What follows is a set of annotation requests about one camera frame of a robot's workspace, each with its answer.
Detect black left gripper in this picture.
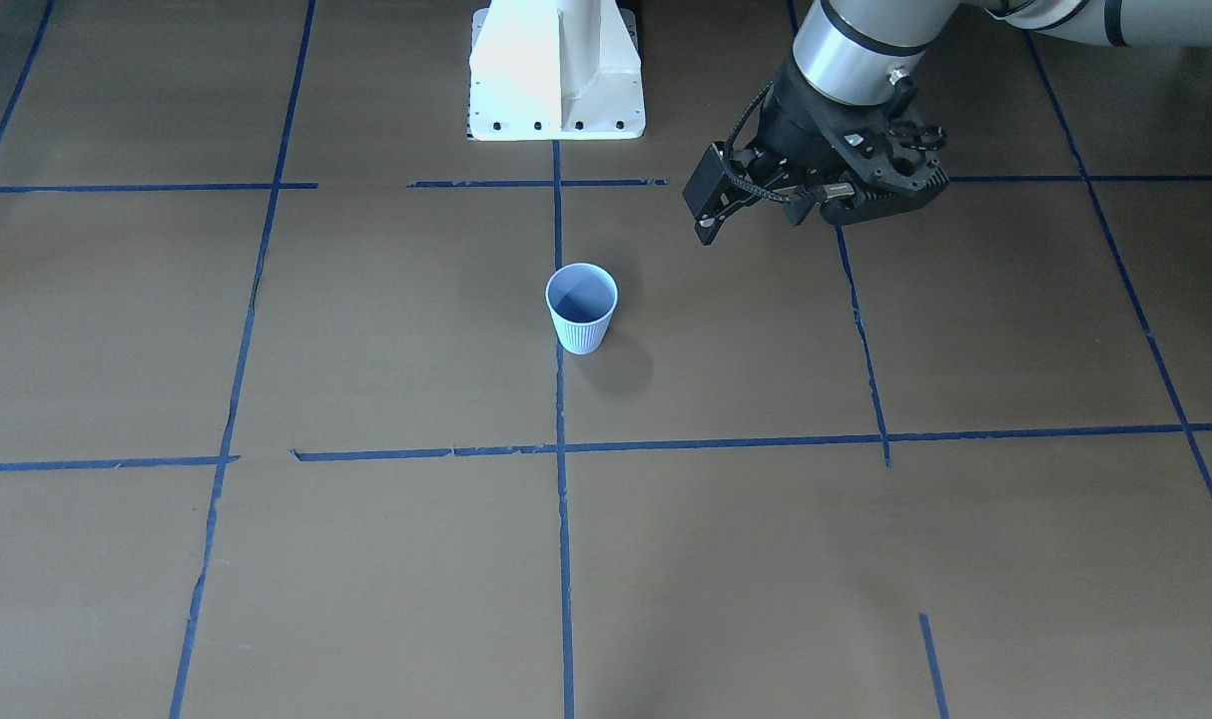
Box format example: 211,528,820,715
682,59,951,246

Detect blue ribbed plastic cup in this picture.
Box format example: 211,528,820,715
545,263,621,356

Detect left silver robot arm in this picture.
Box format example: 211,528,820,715
684,1,1212,245

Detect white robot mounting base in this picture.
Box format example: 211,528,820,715
465,1,647,142

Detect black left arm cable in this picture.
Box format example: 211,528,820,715
721,80,827,206

